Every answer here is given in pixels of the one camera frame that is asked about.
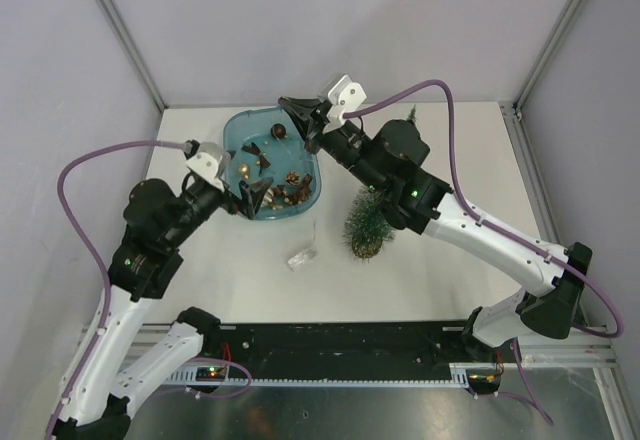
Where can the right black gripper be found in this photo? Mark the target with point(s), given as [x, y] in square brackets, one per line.
[311, 130]

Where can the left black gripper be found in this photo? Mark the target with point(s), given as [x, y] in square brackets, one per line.
[253, 194]

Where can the clear light string battery box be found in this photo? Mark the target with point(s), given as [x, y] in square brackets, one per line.
[302, 258]

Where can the small green christmas tree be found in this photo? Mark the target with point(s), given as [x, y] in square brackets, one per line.
[365, 230]

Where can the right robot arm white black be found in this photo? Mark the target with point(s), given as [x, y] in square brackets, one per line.
[390, 165]

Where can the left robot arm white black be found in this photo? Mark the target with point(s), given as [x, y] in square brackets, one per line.
[99, 398]

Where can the white gold striped bauble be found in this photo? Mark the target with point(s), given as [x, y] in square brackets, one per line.
[268, 199]

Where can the small gold bauble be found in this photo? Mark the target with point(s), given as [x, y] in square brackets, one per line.
[244, 170]

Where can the dark brown bauble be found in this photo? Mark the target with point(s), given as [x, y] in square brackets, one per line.
[278, 131]

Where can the pine cone ornament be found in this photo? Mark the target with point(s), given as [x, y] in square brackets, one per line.
[293, 178]

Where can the brown ribbon bow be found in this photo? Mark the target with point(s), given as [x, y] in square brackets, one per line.
[253, 149]

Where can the blue plastic tray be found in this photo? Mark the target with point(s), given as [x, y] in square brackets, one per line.
[285, 155]

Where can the brown ribbon pile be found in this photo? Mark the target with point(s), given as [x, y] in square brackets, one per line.
[292, 195]

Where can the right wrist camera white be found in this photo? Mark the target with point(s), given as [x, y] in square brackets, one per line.
[344, 96]

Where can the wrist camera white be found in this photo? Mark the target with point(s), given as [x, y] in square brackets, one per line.
[209, 161]
[344, 96]

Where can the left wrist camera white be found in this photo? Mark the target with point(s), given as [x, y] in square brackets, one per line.
[209, 161]

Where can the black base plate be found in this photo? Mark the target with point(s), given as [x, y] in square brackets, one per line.
[445, 341]

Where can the left aluminium frame post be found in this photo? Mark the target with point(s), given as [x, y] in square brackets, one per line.
[117, 24]

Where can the aluminium frame post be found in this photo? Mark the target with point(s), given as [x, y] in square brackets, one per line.
[551, 47]
[117, 24]

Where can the right aluminium frame post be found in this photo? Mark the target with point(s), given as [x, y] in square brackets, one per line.
[551, 47]

